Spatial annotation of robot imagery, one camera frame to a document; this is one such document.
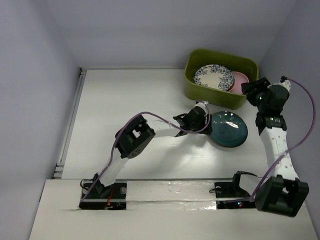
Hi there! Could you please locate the pink plate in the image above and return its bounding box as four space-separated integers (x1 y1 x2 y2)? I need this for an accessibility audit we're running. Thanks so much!
228 71 250 95

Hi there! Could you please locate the blue floral white plate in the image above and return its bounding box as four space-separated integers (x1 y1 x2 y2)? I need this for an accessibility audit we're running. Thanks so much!
193 64 236 92

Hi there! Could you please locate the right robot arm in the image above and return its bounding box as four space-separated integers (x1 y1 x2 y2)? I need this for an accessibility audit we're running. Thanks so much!
230 76 309 218

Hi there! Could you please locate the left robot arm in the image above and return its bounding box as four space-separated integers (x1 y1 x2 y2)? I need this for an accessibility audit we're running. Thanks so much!
92 101 211 198

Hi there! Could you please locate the green plastic bin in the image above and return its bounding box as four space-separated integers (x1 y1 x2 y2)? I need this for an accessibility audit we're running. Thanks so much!
184 48 259 110

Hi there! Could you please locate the dark teal plate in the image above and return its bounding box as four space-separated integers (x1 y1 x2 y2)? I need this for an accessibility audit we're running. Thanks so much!
209 111 248 148

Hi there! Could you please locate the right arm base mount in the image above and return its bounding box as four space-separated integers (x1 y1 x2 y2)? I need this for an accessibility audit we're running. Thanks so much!
209 170 260 210

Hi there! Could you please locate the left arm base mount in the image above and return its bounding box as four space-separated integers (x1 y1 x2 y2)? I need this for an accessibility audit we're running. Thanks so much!
79 182 127 211

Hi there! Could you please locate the aluminium side rail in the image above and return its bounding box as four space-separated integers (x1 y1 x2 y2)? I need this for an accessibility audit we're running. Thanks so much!
52 67 87 179

